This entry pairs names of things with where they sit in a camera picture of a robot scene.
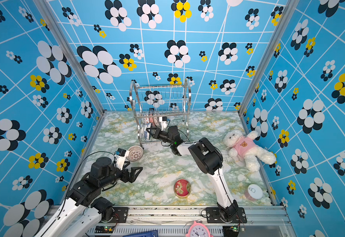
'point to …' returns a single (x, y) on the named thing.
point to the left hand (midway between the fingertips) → (137, 164)
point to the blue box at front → (153, 233)
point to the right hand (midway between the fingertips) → (148, 129)
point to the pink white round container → (253, 192)
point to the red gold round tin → (182, 187)
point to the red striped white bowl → (158, 124)
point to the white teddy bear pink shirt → (245, 147)
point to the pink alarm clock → (198, 230)
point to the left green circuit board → (102, 229)
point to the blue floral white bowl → (146, 134)
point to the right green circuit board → (234, 228)
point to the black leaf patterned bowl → (155, 121)
